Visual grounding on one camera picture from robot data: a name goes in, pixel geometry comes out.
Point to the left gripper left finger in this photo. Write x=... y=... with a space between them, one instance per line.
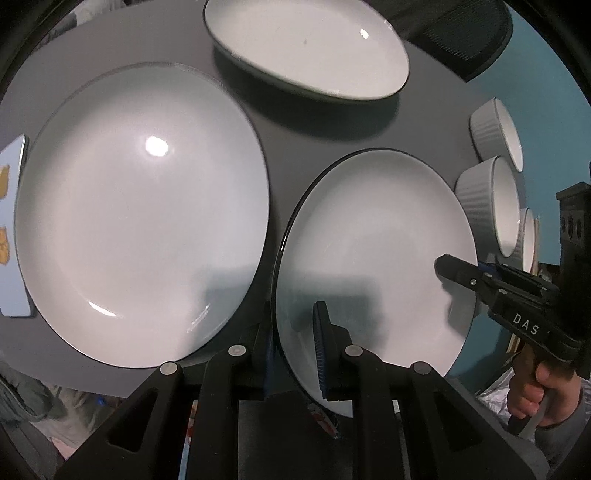
x=264 y=352

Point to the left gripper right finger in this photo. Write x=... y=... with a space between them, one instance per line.
x=330 y=343

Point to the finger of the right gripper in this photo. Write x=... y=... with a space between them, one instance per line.
x=517 y=278
x=468 y=275

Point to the white ribbed ramekin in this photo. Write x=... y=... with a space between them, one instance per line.
x=494 y=133
x=488 y=193
x=524 y=253

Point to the large white plate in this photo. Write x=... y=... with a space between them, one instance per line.
x=141 y=214

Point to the person's right hand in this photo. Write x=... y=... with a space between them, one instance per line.
x=533 y=380

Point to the dark wooden furniture piece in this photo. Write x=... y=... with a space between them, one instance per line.
x=574 y=205

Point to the black mesh office chair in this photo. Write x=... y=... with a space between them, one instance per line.
x=465 y=36

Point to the light blue smartphone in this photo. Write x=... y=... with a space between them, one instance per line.
x=14 y=302

